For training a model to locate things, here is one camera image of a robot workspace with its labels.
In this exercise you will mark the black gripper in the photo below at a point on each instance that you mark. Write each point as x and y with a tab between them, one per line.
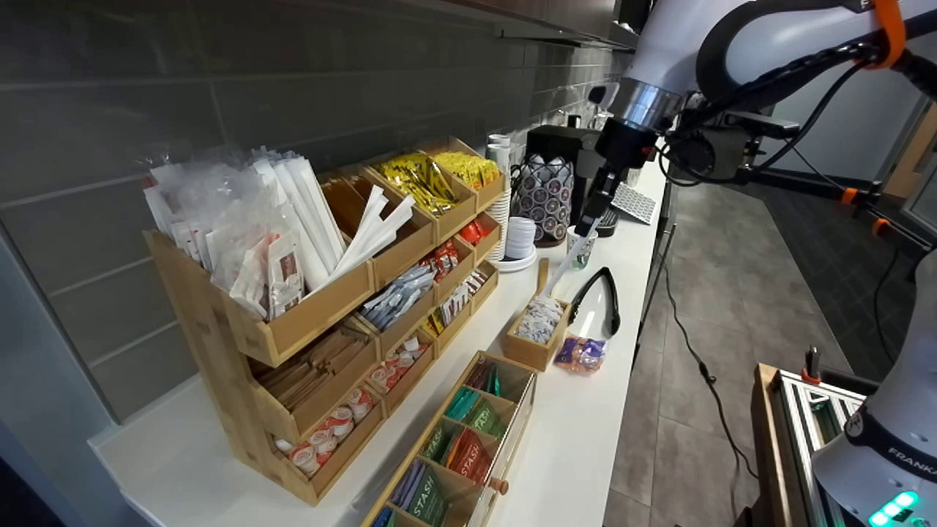
626	146

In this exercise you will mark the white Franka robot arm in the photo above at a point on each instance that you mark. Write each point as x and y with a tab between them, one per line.
675	47

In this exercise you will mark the flat silver device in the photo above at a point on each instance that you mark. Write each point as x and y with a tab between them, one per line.
634	203

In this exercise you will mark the stack of patterned paper cups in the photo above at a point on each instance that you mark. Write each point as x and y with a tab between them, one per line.
564	184
532	206

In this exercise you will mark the single patterned paper cup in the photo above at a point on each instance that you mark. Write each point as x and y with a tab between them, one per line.
585	252

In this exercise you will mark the black coffee machine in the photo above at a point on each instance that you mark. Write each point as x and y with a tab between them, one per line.
576	146

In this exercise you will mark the black curved loop object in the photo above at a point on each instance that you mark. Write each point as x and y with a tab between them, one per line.
614	309

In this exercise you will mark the white cylinder container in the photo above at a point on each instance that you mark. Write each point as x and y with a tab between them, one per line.
498	152

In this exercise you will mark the red ketchup packets pile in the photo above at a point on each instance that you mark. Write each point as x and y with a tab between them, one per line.
440	262
475	231

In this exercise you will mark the white sugar packets pile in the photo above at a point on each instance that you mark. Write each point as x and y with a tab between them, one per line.
541	320

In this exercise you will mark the glossy yellow packets pile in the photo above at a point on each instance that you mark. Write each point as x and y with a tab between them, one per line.
421	184
471	167

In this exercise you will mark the white packets red green print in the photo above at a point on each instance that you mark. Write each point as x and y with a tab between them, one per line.
475	281

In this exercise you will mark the purple snack packet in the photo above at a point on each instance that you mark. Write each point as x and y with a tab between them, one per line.
582	354

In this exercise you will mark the small open bamboo box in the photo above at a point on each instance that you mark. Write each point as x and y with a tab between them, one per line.
532	354

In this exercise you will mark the bamboo tea box clear lid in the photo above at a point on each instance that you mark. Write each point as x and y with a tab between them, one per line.
506	364

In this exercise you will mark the black stand with orange joints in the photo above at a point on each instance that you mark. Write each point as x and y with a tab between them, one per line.
793	180

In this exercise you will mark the grey foil packets pile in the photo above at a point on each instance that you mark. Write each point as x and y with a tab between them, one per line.
396	296

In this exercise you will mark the teal tea bag packets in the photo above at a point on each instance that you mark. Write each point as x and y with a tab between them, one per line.
463	401

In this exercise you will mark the green tea bag packets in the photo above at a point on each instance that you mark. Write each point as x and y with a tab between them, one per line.
488	420

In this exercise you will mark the small creamer cups pile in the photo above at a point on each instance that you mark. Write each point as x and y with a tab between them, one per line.
326	433
396	366

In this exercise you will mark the red tea bag packets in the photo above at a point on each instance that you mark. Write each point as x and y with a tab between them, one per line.
471	458

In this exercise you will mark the brown paper packets pile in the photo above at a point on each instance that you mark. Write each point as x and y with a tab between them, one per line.
311	370

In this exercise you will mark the blue tea bag packets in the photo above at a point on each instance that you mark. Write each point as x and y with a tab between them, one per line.
421	492

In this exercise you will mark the clear plastic bags bundle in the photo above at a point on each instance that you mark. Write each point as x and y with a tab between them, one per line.
245	222

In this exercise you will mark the bamboo tiered organizer rack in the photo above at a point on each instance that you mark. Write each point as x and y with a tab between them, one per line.
210	323

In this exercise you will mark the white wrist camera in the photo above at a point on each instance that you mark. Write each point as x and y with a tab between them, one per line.
601	94

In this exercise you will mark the wood and aluminium frame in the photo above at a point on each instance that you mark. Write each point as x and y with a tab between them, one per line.
766	440

